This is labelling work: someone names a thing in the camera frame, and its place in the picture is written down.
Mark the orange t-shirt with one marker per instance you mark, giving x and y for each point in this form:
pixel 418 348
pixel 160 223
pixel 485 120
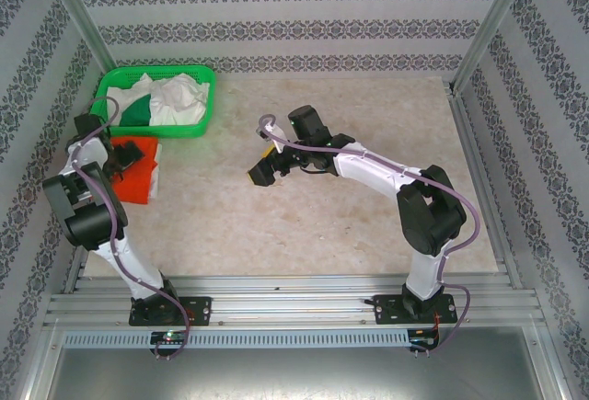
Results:
pixel 138 184

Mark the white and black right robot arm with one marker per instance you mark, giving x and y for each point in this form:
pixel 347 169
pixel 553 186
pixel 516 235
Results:
pixel 368 170

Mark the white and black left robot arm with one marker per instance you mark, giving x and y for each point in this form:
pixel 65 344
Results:
pixel 133 266

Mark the green t-shirt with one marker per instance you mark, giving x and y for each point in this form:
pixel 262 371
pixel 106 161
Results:
pixel 138 112

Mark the green plastic basket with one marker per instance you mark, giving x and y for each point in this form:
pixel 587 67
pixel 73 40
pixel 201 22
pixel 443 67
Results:
pixel 202 96

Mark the left controller circuit board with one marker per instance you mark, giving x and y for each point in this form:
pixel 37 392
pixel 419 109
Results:
pixel 170 337

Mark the controller circuit board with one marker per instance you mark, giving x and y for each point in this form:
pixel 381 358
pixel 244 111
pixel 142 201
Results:
pixel 423 339
pixel 170 337

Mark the grey sheet metal panel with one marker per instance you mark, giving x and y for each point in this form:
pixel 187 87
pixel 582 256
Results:
pixel 294 374

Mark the right controller circuit board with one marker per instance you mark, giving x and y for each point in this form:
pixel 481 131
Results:
pixel 423 339

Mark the aluminium corner post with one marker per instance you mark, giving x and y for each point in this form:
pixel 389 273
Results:
pixel 497 18
pixel 78 9

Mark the aluminium side rail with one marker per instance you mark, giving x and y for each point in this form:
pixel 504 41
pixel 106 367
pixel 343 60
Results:
pixel 488 197
pixel 76 276

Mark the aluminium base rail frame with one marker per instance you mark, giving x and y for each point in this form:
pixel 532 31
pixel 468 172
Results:
pixel 294 308

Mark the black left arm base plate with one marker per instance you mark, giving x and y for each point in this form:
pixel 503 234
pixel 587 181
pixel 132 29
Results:
pixel 198 310

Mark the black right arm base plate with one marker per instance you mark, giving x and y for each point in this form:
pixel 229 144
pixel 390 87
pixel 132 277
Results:
pixel 389 310

